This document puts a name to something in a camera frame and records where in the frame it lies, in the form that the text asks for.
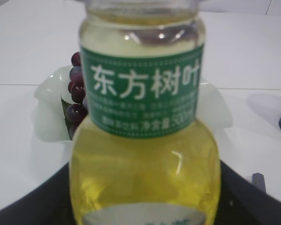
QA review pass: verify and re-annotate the grey marker pen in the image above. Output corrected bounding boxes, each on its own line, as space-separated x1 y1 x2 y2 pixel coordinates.
252 173 266 193

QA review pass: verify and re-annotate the artificial red grape bunch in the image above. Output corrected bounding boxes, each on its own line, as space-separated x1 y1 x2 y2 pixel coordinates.
61 52 88 139

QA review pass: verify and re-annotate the green scalloped glass plate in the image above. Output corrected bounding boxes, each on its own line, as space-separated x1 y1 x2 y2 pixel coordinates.
34 65 234 142

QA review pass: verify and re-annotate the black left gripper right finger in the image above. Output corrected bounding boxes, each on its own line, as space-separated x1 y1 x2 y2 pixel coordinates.
219 161 281 225

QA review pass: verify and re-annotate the yellow tea bottle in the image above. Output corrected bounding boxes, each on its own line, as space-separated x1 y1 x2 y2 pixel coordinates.
69 0 221 225

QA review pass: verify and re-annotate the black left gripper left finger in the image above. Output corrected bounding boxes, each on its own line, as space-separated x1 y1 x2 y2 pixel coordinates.
0 164 69 225

